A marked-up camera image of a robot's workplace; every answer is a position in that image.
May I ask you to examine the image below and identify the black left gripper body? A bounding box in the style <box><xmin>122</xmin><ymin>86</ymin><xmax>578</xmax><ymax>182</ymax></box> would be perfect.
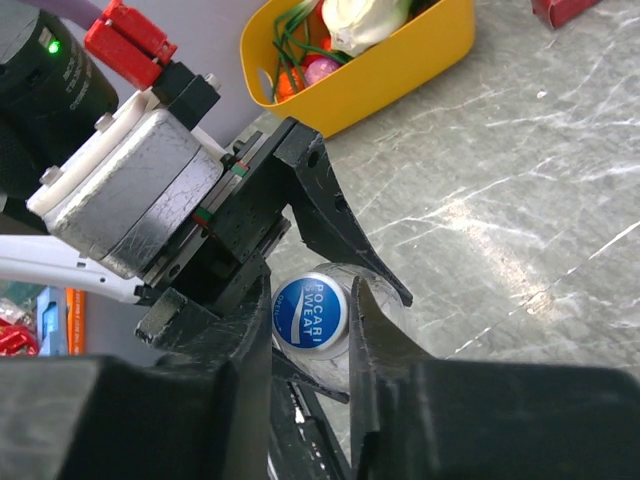
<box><xmin>135</xmin><ymin>118</ymin><xmax>323</xmax><ymax>310</ymax></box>

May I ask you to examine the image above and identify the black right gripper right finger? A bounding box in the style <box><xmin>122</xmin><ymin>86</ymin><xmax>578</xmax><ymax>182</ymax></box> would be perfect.
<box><xmin>349</xmin><ymin>278</ymin><xmax>639</xmax><ymax>479</ymax></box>

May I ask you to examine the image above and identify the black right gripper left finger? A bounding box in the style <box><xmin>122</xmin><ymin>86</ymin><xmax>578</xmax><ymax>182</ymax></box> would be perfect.
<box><xmin>1</xmin><ymin>275</ymin><xmax>271</xmax><ymax>479</ymax></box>

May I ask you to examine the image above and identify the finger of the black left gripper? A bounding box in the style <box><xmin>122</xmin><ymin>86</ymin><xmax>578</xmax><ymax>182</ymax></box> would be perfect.
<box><xmin>268</xmin><ymin>348</ymin><xmax>351</xmax><ymax>480</ymax></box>
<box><xmin>273</xmin><ymin>124</ymin><xmax>413</xmax><ymax>307</ymax></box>

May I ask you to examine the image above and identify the blue label Pocari bottle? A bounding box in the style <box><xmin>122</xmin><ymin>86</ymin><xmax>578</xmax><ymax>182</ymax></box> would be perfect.
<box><xmin>272</xmin><ymin>263</ymin><xmax>417</xmax><ymax>393</ymax></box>

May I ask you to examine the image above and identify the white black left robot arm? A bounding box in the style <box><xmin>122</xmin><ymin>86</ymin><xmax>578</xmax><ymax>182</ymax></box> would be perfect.
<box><xmin>1</xmin><ymin>1</ymin><xmax>413</xmax><ymax>479</ymax></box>

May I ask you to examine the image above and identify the white green toy cabbage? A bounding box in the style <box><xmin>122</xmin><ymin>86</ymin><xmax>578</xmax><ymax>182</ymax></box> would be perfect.
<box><xmin>321</xmin><ymin>0</ymin><xmax>412</xmax><ymax>57</ymax></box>

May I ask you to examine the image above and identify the yellow plastic basket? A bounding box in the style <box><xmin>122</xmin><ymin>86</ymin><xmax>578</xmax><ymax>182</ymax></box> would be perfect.
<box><xmin>240</xmin><ymin>0</ymin><xmax>475</xmax><ymax>137</ymax></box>

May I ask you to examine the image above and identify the red flat box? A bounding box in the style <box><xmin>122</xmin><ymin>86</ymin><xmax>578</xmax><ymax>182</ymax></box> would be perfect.
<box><xmin>530</xmin><ymin>0</ymin><xmax>599</xmax><ymax>29</ymax></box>

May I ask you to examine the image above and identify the silver white left wrist camera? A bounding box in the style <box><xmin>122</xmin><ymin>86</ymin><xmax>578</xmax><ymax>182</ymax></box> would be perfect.
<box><xmin>26</xmin><ymin>91</ymin><xmax>226</xmax><ymax>279</ymax></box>

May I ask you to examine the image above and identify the red cable connector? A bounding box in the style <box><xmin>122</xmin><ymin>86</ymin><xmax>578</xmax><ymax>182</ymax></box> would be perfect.
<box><xmin>84</xmin><ymin>0</ymin><xmax>177</xmax><ymax>90</ymax></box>

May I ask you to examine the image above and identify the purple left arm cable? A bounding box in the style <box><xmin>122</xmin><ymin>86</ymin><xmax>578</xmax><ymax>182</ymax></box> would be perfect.
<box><xmin>67</xmin><ymin>0</ymin><xmax>106</xmax><ymax>26</ymax></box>

